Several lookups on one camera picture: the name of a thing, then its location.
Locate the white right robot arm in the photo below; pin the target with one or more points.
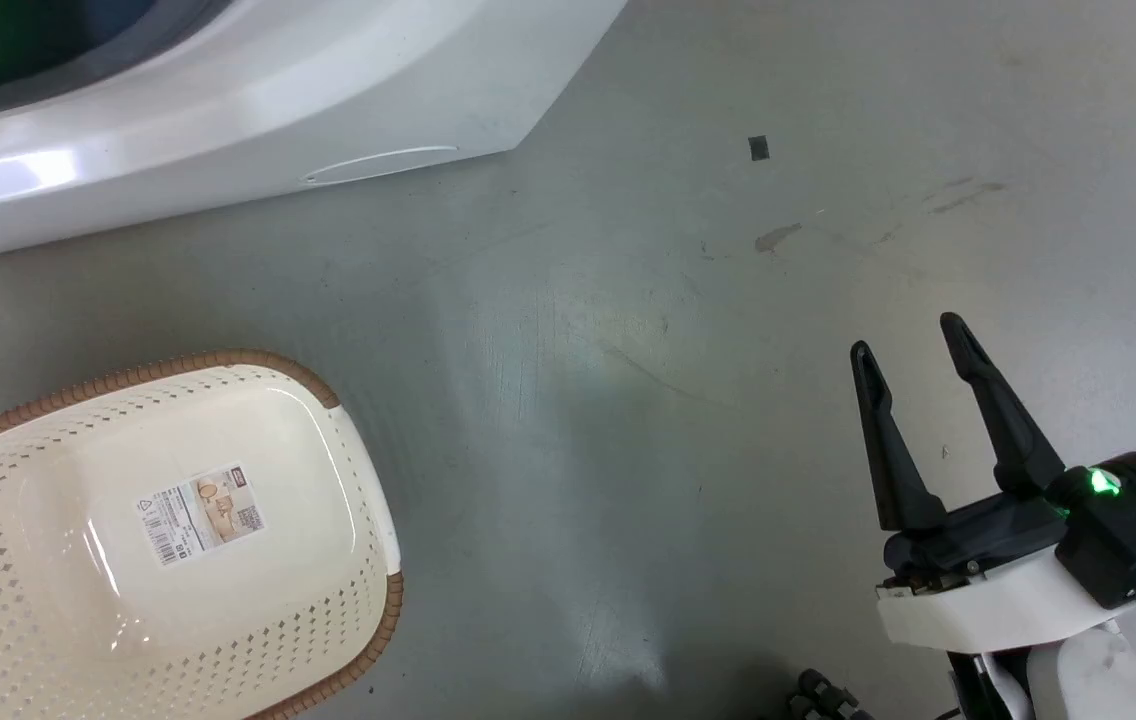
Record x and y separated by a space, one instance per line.
1088 680

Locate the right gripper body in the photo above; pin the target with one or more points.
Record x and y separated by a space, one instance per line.
988 600

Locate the paper label sticker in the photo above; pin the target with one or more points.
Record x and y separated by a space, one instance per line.
200 513

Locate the washing machine filter flap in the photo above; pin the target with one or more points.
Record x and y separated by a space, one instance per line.
378 166

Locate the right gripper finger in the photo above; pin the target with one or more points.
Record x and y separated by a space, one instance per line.
1008 425
894 450

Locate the black ribbed robot part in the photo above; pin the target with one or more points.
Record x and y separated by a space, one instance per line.
828 700

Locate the white washing machine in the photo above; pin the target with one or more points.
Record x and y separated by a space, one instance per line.
348 90

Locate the small black tape square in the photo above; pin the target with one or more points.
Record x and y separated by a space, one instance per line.
759 149

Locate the cream laundry basket brown rim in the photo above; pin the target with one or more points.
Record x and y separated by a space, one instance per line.
258 560

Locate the dark washing machine door porthole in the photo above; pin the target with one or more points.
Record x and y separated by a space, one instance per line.
18 45

